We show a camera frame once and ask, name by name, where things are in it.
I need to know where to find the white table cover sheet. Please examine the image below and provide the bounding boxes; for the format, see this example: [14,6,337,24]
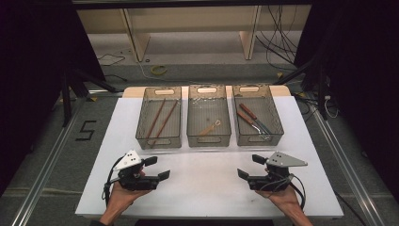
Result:
[74,95,344,219]

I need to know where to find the right hand-held gripper black cable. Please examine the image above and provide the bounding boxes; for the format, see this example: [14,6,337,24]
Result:
[260,173,307,211]

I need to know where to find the white floor cable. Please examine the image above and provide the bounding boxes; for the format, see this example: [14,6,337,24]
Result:
[135,56,189,85]

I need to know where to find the wooden-handled table knife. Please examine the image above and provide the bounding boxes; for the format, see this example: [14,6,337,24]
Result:
[238,103,273,136]

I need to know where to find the person's left hand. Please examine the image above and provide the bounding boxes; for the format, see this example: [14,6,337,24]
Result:
[106,185,152,218]

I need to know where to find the hand-held gripper black cable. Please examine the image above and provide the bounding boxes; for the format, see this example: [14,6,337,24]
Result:
[260,173,307,211]
[102,156,122,205]

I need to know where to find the wooden-handled fork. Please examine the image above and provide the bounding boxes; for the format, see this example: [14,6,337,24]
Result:
[236,110,272,141]

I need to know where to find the aluminium floor rail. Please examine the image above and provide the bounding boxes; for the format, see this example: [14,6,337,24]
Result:
[10,97,88,226]
[309,93,389,226]

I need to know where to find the thin black floor cable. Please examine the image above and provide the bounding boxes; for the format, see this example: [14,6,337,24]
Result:
[97,53,126,68]

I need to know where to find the yellow tape roll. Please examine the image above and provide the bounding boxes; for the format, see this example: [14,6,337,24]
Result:
[150,64,168,76]

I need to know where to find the left hand-held gripper black cable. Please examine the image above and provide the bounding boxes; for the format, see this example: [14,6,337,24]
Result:
[102,156,122,205]

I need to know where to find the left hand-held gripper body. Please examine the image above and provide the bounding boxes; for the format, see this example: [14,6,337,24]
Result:
[113,149,161,191]

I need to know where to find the light wooden shelf unit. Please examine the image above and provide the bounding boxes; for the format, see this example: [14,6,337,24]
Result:
[76,4,313,63]

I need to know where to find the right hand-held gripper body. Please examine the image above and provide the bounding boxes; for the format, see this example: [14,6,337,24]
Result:
[246,151,309,192]

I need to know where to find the black curtain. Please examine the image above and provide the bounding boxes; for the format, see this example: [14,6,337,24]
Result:
[295,0,399,202]
[0,0,106,196]

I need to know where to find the grey translucent plastic bin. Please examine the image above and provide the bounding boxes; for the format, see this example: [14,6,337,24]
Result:
[135,86,183,151]
[186,84,232,148]
[231,84,285,147]

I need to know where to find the bundle of black cables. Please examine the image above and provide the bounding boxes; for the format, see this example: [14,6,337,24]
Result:
[255,4,299,72]

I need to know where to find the black metal tripod stand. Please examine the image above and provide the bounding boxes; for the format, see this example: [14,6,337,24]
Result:
[60,67,120,128]

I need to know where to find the person's right hand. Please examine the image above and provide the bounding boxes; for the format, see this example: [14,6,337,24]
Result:
[255,186,299,215]

